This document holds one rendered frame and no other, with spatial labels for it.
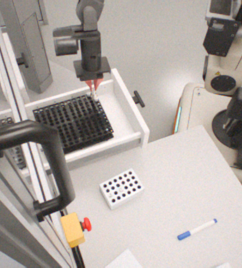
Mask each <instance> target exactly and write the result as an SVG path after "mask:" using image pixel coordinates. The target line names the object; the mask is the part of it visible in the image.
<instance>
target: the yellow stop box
mask: <svg viewBox="0 0 242 268"><path fill-rule="evenodd" d="M60 221H61V223H62V226H63V230H64V232H65V235H66V240H67V242H68V245H69V246H70V247H71V248H72V247H74V246H77V245H80V244H83V243H85V241H86V239H85V237H84V234H83V232H84V228H83V225H82V223H81V221H80V222H79V219H78V216H77V214H76V213H75V212H73V213H71V214H68V215H66V216H64V217H61V218H60Z"/></svg>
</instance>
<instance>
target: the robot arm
mask: <svg viewBox="0 0 242 268"><path fill-rule="evenodd" d="M104 2H105V0H78V3H77V7H76V9H75V12H76V15H77V17H78V18H79V21H80V22H81V24H80V25H70V26H65V27H61V28H56V29H53V30H52V35H53V36H52V37H53V42H54V46H55V55H56V56H65V55H71V54H77V51H79V44H78V41H79V40H80V50H81V60H74V61H73V62H74V69H75V74H76V77H77V78H79V79H80V81H85V83H86V84H87V86H88V87H89V88H90V91H91V92H92V80H94V88H95V91H96V90H97V88H98V86H99V85H100V83H101V82H102V81H103V80H104V75H103V74H104V73H108V72H109V74H111V68H110V66H109V63H108V60H107V57H106V56H104V57H101V33H100V31H98V24H97V22H98V21H99V19H100V16H101V13H102V10H103V8H104V5H105V4H104Z"/></svg>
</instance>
